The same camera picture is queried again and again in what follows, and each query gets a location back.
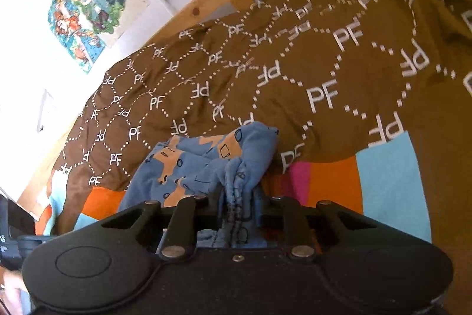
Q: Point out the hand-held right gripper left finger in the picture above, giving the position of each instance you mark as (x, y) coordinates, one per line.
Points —
(210, 211)

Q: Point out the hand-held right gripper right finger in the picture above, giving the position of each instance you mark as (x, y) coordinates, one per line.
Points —
(269, 211)

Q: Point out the blue car print pants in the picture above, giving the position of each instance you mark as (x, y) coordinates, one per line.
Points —
(191, 167)

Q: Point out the person's left hand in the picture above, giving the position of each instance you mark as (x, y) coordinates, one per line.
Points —
(13, 289)

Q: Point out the multicolour patchwork sheet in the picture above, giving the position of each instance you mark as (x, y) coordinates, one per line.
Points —
(387, 182)

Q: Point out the brown printed blanket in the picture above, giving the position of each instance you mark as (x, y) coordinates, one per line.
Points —
(332, 42)

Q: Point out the wooden bed frame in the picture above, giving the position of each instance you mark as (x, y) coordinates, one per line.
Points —
(195, 10)

